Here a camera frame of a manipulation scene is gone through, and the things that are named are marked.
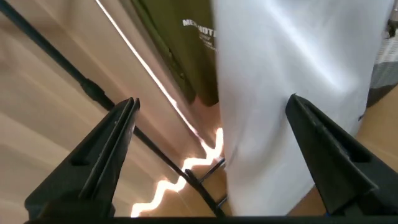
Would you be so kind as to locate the black clothes rack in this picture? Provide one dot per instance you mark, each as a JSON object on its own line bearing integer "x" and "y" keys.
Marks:
{"x": 93, "y": 91}

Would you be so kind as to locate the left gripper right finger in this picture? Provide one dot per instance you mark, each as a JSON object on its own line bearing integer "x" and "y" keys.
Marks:
{"x": 335, "y": 168}

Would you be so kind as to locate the green printed sleeveless shirt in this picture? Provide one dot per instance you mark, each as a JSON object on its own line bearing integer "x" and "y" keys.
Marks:
{"x": 186, "y": 62}

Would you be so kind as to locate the pale grey shorts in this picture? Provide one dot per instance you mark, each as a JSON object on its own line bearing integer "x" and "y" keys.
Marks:
{"x": 264, "y": 93}

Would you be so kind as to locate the beige curtain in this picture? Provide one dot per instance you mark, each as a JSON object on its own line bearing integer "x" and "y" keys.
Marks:
{"x": 46, "y": 140}

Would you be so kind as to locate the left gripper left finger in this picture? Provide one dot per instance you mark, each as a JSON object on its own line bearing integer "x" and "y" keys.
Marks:
{"x": 102, "y": 168}

